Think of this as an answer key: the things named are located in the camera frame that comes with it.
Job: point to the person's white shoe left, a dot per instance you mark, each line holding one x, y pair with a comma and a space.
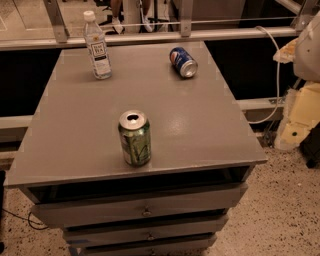
117, 26

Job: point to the blue Pepsi can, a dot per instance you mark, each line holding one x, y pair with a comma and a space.
183, 62

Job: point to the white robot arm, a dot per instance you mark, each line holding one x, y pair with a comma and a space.
306, 63

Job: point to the bottom grey drawer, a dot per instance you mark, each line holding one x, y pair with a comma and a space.
152, 248

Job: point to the grey drawer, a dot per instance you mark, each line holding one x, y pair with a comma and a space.
160, 203
152, 248
148, 231

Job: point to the clear plastic water bottle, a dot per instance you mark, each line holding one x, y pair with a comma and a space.
96, 45

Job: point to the person's white shoe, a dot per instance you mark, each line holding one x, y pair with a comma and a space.
147, 25
117, 26

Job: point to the metal railing frame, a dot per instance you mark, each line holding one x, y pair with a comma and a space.
44, 24

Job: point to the grey drawer cabinet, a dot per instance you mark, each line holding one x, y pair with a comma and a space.
72, 150

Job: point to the middle grey drawer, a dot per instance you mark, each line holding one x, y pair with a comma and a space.
148, 231

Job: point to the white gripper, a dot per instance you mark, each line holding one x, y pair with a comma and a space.
308, 53

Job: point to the person's white shoe right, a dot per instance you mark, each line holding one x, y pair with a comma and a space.
147, 25

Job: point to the top grey drawer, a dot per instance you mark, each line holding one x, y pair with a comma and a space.
160, 203

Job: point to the green soda can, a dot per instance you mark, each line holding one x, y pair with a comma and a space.
135, 137

